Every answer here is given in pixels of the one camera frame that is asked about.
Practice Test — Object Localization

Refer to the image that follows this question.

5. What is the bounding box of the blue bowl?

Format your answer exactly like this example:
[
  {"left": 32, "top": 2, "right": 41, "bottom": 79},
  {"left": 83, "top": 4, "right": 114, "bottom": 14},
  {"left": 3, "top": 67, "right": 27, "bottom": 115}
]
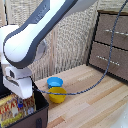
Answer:
[{"left": 46, "top": 76, "right": 65, "bottom": 90}]

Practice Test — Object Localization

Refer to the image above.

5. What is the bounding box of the yellow bowl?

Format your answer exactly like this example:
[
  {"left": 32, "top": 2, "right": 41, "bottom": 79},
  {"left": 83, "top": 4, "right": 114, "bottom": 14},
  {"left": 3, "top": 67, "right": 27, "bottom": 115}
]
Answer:
[{"left": 47, "top": 86, "right": 68, "bottom": 104}]

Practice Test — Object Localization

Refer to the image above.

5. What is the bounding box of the silver drawer handle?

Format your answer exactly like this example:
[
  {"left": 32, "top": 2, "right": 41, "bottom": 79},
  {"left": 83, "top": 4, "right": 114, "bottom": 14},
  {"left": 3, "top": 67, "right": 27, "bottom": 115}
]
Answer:
[
  {"left": 96, "top": 54, "right": 121, "bottom": 67},
  {"left": 103, "top": 28, "right": 128, "bottom": 37}
]

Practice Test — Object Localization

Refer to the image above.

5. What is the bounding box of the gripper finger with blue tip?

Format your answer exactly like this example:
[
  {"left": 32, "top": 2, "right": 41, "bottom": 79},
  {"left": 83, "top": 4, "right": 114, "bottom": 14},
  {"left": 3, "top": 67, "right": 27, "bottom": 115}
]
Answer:
[{"left": 17, "top": 97, "right": 25, "bottom": 110}]

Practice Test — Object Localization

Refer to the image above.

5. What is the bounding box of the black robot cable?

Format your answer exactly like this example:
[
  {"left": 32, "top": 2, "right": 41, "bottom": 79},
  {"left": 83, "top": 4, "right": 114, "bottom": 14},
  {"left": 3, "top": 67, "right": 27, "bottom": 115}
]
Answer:
[{"left": 34, "top": 0, "right": 128, "bottom": 97}]

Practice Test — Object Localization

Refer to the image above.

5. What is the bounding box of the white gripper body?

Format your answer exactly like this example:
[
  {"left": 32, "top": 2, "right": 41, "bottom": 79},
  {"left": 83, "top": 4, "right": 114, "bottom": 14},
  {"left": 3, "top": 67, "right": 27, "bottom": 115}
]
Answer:
[{"left": 2, "top": 65, "right": 35, "bottom": 100}]

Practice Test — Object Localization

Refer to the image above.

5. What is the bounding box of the dark brown drawer cabinet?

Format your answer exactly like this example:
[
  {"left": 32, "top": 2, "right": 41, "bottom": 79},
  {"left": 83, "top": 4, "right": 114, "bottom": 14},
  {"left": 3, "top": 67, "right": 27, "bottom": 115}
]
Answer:
[{"left": 86, "top": 9, "right": 128, "bottom": 83}]

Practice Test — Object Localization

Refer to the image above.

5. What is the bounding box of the black fabric storage box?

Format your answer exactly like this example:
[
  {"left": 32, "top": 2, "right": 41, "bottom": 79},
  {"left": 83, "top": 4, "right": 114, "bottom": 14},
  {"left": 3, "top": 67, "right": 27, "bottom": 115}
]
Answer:
[{"left": 0, "top": 65, "right": 50, "bottom": 128}]

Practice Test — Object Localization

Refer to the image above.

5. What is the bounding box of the beige woven curtain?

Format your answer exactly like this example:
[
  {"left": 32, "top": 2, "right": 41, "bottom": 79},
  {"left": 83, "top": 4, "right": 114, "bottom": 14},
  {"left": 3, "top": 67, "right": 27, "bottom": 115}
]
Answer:
[{"left": 0, "top": 0, "right": 128, "bottom": 83}]

